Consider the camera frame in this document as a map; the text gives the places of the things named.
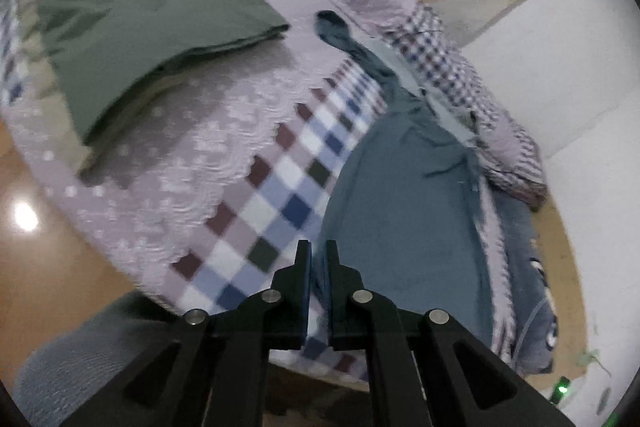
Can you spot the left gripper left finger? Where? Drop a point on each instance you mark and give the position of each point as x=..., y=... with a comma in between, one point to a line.
x=211, y=370

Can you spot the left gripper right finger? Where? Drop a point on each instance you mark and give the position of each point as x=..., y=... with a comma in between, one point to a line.
x=426, y=370

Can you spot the dark blue shirt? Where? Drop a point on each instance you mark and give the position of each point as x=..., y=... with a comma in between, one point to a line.
x=405, y=207

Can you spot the grey sleeve forearm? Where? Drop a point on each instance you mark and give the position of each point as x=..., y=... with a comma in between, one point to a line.
x=61, y=375

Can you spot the wooden headboard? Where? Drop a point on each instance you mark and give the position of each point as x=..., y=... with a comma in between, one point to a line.
x=557, y=256

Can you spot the plaid bed sheet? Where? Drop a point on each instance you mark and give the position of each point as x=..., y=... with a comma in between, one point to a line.
x=201, y=185

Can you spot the light grey-blue garment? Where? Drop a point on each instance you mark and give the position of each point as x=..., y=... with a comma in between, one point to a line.
x=455, y=120

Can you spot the folded olive green garment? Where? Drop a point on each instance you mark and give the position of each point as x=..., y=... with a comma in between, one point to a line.
x=102, y=50

